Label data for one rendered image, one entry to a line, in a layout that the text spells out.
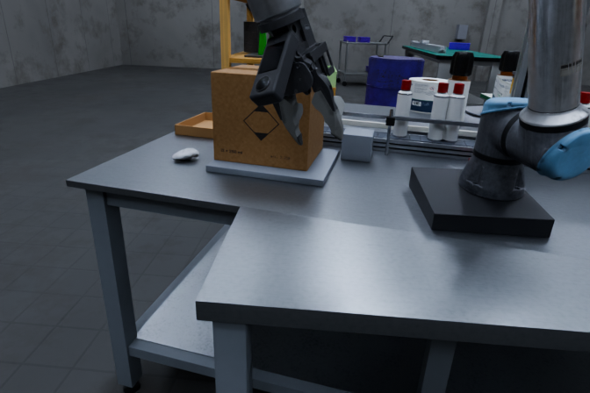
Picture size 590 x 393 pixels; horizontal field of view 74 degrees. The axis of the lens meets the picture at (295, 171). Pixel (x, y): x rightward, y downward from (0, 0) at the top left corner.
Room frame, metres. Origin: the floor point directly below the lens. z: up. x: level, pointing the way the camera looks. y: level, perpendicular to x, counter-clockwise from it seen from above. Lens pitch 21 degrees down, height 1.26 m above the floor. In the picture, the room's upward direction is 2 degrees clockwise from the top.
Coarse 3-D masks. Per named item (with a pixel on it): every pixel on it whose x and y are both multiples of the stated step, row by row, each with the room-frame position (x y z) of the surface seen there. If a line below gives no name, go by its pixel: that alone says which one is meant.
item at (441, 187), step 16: (416, 176) 0.98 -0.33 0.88; (432, 176) 0.98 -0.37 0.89; (448, 176) 0.98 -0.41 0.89; (416, 192) 0.95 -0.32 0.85; (432, 192) 0.89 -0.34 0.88; (448, 192) 0.89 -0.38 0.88; (464, 192) 0.89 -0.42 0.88; (432, 208) 0.81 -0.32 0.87; (448, 208) 0.81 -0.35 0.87; (464, 208) 0.81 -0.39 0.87; (480, 208) 0.81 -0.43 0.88; (496, 208) 0.81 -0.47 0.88; (512, 208) 0.82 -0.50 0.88; (528, 208) 0.82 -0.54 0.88; (432, 224) 0.79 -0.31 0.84; (448, 224) 0.78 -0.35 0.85; (464, 224) 0.78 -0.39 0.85; (480, 224) 0.78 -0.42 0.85; (496, 224) 0.78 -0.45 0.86; (512, 224) 0.77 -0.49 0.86; (528, 224) 0.77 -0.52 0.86; (544, 224) 0.77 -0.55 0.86
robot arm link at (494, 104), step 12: (492, 108) 0.89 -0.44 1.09; (504, 108) 0.87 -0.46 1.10; (516, 108) 0.85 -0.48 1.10; (480, 120) 0.93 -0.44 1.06; (492, 120) 0.88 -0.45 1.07; (504, 120) 0.86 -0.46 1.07; (480, 132) 0.91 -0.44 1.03; (492, 132) 0.87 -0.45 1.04; (504, 132) 0.84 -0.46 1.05; (480, 144) 0.90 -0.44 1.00; (492, 144) 0.88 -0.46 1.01; (504, 144) 0.83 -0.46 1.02; (492, 156) 0.88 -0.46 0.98; (504, 156) 0.86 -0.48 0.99
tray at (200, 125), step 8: (208, 112) 1.74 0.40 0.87; (184, 120) 1.56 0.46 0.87; (192, 120) 1.62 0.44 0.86; (200, 120) 1.69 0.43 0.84; (208, 120) 1.73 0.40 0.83; (176, 128) 1.49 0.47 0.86; (184, 128) 1.48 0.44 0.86; (192, 128) 1.47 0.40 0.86; (200, 128) 1.46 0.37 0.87; (208, 128) 1.46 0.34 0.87; (192, 136) 1.47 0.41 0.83; (200, 136) 1.46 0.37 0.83; (208, 136) 1.46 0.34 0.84
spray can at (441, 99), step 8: (440, 88) 1.37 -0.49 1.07; (440, 96) 1.36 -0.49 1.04; (448, 96) 1.36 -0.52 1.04; (440, 104) 1.35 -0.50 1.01; (432, 112) 1.37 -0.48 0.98; (440, 112) 1.35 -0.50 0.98; (432, 128) 1.36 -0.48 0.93; (440, 128) 1.35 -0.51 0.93; (432, 136) 1.36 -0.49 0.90; (440, 136) 1.36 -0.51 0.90
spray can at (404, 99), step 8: (408, 80) 1.41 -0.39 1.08; (408, 88) 1.40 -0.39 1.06; (400, 96) 1.39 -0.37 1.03; (408, 96) 1.39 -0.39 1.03; (400, 104) 1.39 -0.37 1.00; (408, 104) 1.39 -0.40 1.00; (400, 112) 1.39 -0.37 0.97; (408, 112) 1.39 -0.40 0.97; (400, 120) 1.39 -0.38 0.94; (400, 128) 1.39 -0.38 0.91; (400, 136) 1.39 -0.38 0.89
